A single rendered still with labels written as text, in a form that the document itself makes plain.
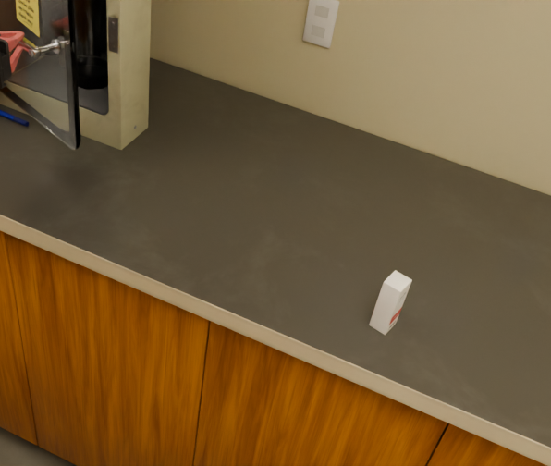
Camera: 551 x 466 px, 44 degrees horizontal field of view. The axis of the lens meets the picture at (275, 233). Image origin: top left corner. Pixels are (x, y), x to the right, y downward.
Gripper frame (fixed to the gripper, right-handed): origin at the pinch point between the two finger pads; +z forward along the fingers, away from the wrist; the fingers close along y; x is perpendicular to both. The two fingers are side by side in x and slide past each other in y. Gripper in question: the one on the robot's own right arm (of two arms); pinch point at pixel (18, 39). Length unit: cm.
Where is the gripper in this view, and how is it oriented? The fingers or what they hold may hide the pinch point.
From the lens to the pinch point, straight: 137.5
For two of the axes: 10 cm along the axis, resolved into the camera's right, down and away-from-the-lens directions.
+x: -9.1, -3.6, 2.2
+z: 4.0, -5.5, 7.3
